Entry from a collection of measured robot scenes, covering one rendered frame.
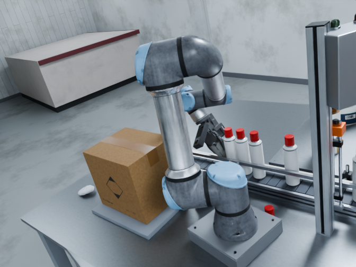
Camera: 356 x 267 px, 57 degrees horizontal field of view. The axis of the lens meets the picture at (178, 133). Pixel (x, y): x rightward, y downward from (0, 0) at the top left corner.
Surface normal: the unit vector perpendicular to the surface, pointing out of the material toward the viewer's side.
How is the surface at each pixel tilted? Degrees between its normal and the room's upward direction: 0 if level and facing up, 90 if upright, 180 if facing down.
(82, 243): 0
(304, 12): 90
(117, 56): 90
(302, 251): 0
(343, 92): 90
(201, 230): 2
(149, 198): 90
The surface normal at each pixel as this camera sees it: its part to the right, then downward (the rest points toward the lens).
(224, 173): -0.07, -0.91
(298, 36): -0.76, 0.42
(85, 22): 0.62, 0.21
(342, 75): 0.26, 0.36
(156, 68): -0.13, 0.31
